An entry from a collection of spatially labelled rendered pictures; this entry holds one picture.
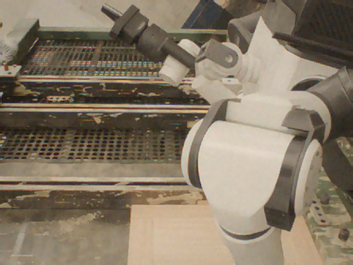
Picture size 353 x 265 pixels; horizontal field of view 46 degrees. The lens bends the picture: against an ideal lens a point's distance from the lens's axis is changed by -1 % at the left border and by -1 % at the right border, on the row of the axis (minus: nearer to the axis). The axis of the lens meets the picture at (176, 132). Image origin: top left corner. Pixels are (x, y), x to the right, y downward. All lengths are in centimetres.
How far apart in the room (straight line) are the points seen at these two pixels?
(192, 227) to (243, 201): 75
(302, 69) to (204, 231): 57
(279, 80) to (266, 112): 33
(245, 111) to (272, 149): 8
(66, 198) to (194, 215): 36
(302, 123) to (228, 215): 12
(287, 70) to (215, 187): 39
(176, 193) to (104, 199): 20
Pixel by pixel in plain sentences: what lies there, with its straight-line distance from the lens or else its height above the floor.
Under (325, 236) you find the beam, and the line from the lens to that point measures 117.
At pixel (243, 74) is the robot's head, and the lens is 86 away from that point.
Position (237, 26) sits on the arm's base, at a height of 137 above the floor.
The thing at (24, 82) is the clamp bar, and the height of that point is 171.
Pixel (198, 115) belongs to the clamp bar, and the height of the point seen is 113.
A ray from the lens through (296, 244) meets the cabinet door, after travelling 117.
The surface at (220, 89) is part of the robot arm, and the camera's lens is 120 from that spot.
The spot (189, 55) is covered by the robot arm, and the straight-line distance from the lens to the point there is 111.
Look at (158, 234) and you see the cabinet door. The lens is 114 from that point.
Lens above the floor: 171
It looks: 21 degrees down
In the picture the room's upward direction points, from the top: 57 degrees counter-clockwise
